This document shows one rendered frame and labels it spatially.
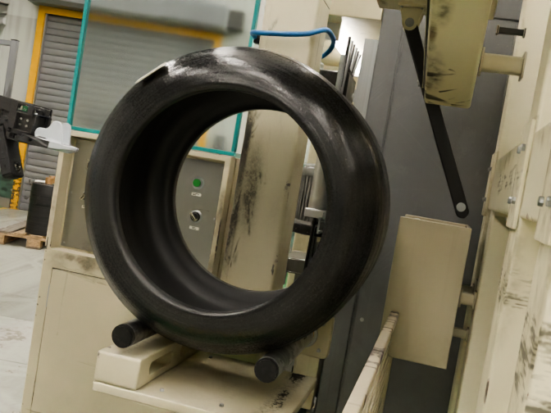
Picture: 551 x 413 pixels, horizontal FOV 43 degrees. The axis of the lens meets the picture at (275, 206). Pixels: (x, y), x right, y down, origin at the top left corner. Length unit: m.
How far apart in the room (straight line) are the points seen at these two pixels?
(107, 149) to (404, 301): 0.68
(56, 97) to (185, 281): 9.71
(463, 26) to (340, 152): 0.29
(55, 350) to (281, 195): 0.99
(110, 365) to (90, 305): 0.84
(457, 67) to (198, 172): 0.99
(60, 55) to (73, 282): 9.17
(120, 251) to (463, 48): 0.71
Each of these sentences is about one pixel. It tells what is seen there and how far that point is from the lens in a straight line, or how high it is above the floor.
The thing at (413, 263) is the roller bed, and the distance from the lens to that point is 1.49.
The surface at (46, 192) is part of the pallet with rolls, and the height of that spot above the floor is 0.61.
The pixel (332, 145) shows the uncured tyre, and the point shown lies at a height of 1.31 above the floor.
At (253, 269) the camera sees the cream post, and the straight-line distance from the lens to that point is 1.62.
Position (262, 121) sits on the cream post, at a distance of 1.61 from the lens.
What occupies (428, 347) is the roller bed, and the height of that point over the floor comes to 0.94.
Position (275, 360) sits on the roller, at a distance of 1.26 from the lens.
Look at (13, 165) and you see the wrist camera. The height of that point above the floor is 1.17.
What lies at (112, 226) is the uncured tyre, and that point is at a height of 1.10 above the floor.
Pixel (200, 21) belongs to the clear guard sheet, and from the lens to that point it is 2.12.
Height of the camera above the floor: 1.25
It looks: 3 degrees down
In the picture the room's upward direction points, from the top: 9 degrees clockwise
